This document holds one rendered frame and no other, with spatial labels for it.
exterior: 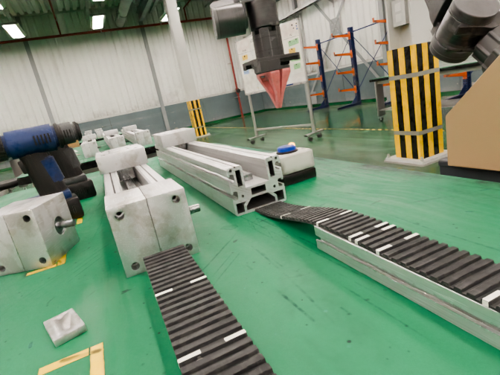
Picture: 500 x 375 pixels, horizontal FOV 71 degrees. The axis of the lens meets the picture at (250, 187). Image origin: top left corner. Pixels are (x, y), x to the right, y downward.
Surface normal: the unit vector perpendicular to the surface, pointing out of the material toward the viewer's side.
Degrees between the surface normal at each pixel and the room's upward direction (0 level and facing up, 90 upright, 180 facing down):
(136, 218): 90
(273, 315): 0
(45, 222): 90
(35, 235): 90
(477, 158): 90
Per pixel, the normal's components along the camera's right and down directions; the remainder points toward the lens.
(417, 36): 0.40, 0.16
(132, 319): -0.19, -0.95
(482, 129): -0.89, 0.28
